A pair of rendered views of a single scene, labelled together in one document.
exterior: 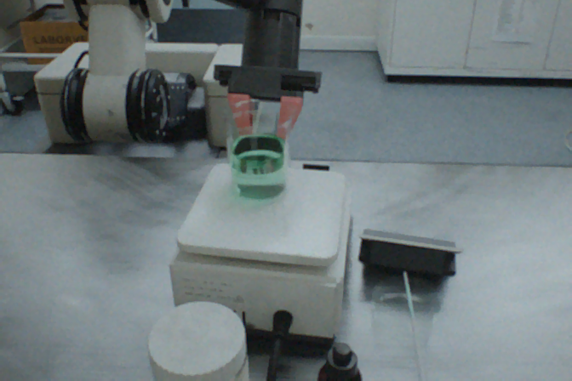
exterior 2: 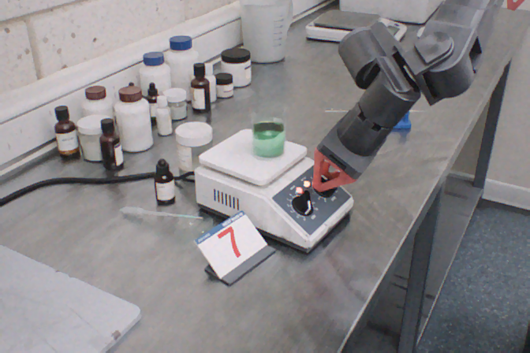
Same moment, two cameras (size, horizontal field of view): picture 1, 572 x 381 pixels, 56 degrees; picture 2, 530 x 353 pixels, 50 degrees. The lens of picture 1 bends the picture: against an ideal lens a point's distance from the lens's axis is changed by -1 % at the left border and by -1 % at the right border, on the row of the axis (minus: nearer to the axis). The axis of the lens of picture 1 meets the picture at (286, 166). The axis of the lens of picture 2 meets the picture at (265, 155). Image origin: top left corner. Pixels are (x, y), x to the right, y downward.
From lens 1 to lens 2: 0.95 m
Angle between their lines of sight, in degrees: 95
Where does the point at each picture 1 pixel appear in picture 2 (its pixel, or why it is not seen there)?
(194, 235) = (245, 132)
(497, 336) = (151, 260)
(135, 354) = not seen: hidden behind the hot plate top
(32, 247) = not seen: hidden behind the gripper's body
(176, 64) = not seen: outside the picture
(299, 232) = (222, 154)
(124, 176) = (403, 177)
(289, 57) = (342, 129)
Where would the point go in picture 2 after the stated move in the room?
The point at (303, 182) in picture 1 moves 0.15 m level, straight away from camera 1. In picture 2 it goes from (264, 165) to (367, 193)
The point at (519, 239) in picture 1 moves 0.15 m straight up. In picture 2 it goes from (206, 323) to (199, 214)
